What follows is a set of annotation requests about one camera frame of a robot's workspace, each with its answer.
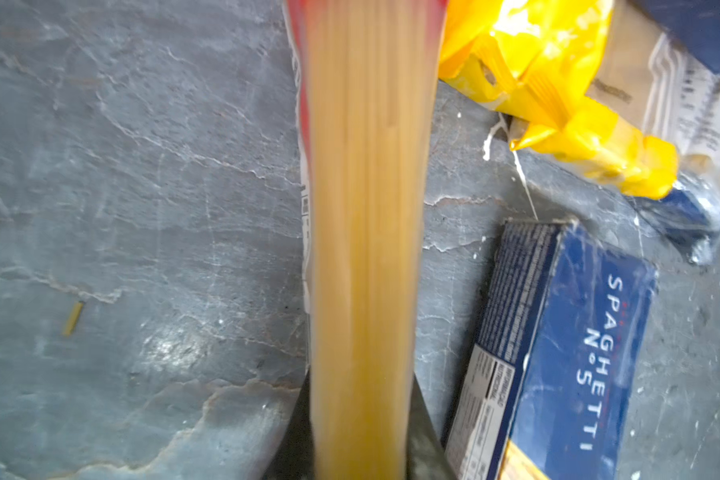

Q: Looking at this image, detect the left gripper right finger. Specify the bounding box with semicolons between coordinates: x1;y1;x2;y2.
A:
406;378;456;480

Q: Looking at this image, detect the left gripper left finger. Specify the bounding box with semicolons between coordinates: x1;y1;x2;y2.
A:
262;373;312;480

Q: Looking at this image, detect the red spaghetti bag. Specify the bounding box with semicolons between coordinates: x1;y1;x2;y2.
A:
284;1;446;479

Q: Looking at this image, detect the yellow pasta bag under box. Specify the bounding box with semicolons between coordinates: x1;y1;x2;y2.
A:
438;1;678;200

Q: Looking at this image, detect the blue Barilla spaghetti box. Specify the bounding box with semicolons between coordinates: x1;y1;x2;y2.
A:
445;220;658;479

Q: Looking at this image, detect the clear labelled spaghetti bag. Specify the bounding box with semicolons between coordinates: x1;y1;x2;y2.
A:
630;34;720;265

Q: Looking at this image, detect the blue Barilla rigatoni box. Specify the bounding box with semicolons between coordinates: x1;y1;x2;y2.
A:
636;0;720;74

